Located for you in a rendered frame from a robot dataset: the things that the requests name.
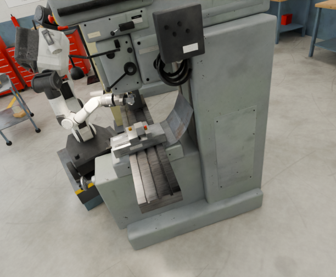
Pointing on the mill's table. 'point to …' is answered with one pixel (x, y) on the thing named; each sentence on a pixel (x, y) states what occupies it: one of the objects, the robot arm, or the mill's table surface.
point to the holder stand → (135, 101)
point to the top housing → (92, 10)
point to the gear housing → (143, 21)
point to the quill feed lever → (129, 69)
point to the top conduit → (86, 6)
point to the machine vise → (118, 151)
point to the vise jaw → (132, 135)
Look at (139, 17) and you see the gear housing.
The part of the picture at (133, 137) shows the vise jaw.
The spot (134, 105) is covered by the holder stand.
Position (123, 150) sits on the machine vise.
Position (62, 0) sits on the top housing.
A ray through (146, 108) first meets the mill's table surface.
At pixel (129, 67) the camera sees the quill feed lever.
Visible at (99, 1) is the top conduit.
